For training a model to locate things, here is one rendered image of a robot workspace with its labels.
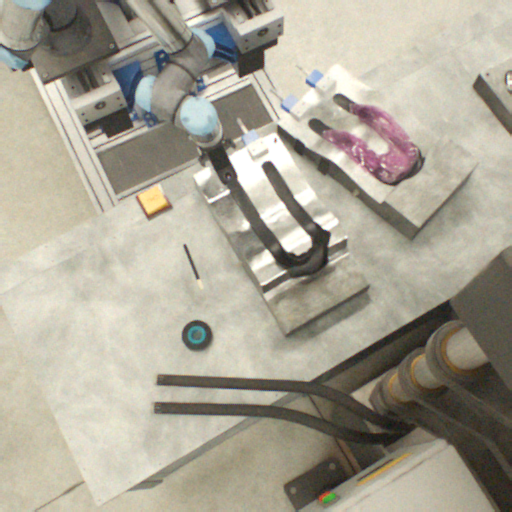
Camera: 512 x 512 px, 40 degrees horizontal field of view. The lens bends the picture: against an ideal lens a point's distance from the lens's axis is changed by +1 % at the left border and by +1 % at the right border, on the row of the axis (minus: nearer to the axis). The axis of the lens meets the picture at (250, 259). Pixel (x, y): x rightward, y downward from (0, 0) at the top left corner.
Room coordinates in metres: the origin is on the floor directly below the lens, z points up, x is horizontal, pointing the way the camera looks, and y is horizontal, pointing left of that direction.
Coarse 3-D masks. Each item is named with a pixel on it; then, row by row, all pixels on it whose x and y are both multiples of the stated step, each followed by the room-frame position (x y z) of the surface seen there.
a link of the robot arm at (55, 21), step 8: (56, 0) 1.12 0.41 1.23; (64, 0) 1.14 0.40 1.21; (72, 0) 1.16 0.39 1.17; (48, 8) 1.10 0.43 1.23; (56, 8) 1.11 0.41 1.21; (64, 8) 1.13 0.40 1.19; (72, 8) 1.15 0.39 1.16; (48, 16) 1.09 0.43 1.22; (56, 16) 1.10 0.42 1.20; (64, 16) 1.12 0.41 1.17; (72, 16) 1.14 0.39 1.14; (56, 24) 1.11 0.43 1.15; (64, 24) 1.12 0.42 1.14
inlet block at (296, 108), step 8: (272, 88) 1.06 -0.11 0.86; (280, 96) 1.03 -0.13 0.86; (288, 96) 1.02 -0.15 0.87; (280, 104) 1.00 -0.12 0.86; (288, 104) 1.00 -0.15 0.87; (296, 104) 0.99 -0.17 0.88; (304, 104) 0.98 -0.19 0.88; (288, 112) 0.98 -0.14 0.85; (296, 112) 0.96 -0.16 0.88; (304, 112) 0.96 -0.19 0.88
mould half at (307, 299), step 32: (256, 160) 0.82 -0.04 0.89; (288, 160) 0.81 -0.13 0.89; (224, 192) 0.73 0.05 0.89; (256, 192) 0.73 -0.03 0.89; (224, 224) 0.64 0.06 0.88; (288, 224) 0.62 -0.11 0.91; (320, 224) 0.60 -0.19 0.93; (256, 256) 0.53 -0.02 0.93; (352, 256) 0.53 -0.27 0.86; (288, 288) 0.46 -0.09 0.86; (320, 288) 0.45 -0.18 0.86; (352, 288) 0.44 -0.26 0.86; (288, 320) 0.37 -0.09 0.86
